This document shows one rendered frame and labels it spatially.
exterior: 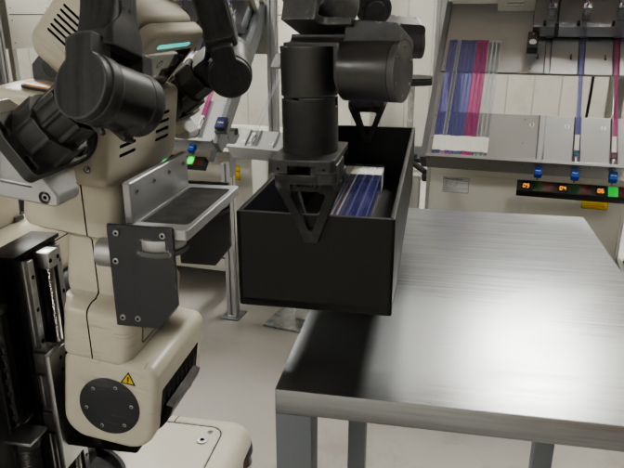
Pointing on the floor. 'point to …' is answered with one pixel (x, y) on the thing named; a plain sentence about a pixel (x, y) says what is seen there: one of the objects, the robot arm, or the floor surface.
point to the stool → (413, 112)
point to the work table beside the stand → (471, 343)
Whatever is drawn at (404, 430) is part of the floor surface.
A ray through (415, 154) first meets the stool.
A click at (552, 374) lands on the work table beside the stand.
